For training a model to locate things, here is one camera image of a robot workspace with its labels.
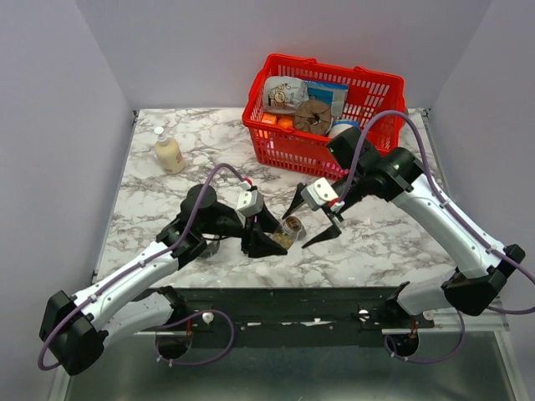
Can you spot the blue white packet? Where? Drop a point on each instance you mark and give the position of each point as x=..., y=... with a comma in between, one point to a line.
x=333, y=95

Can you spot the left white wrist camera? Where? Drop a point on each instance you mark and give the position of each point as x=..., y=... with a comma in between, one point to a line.
x=250, y=200

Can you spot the white snack bag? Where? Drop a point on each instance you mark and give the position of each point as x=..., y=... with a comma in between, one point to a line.
x=284, y=94

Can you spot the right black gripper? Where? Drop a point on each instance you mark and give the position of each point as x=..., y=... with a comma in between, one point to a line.
x=333, y=232

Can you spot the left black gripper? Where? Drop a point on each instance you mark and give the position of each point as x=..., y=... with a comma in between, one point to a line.
x=253, y=243

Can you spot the brown round paper package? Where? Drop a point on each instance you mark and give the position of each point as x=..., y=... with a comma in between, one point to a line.
x=313, y=117

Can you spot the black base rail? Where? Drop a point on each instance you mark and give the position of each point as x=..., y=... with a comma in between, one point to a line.
x=296, y=317

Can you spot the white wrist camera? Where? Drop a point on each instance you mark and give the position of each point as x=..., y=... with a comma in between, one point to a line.
x=321, y=194
x=250, y=200

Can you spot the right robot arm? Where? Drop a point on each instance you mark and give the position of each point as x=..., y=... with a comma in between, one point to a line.
x=483, y=264

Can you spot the orange fruit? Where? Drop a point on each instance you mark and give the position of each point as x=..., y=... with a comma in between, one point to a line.
x=285, y=121

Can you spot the clear pill bottle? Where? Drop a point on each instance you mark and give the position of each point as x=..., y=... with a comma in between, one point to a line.
x=290, y=230

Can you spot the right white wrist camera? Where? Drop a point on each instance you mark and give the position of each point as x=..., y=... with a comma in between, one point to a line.
x=321, y=194

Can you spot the cream lotion pump bottle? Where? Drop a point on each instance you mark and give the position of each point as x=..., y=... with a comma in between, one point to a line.
x=168, y=152

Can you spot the orange small package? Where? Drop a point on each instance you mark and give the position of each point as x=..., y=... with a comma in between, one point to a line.
x=271, y=119

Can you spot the white blue lidded tub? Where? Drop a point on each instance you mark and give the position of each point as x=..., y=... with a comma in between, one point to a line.
x=340, y=125

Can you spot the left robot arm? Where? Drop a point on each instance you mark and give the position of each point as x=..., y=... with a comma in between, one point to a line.
x=77, y=328

